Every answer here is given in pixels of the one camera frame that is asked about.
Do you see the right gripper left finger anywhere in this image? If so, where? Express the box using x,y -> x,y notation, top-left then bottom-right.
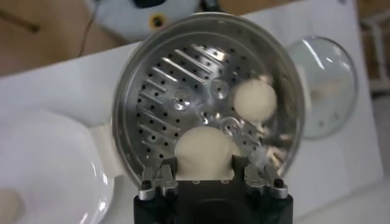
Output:
138,157 -> 180,201

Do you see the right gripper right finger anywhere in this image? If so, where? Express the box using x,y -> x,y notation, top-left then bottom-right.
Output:
232,155 -> 289,198

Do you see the white steamed baozi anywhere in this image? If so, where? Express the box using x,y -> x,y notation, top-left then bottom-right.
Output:
173,126 -> 241,180
233,78 -> 278,122

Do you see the glass lid with cream handle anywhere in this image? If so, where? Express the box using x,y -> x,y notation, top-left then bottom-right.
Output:
286,35 -> 360,141

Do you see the stainless steel steamer basket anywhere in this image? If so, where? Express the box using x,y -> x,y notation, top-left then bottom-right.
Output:
111,12 -> 305,189

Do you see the white round plate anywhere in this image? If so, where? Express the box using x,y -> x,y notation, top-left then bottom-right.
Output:
0,109 -> 115,224

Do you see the white robot body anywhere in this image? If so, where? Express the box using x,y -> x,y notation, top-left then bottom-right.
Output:
88,0 -> 200,42

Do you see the white side table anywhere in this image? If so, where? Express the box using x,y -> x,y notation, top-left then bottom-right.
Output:
361,12 -> 390,92

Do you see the thin black floor cable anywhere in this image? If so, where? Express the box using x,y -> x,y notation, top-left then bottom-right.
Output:
78,0 -> 100,57

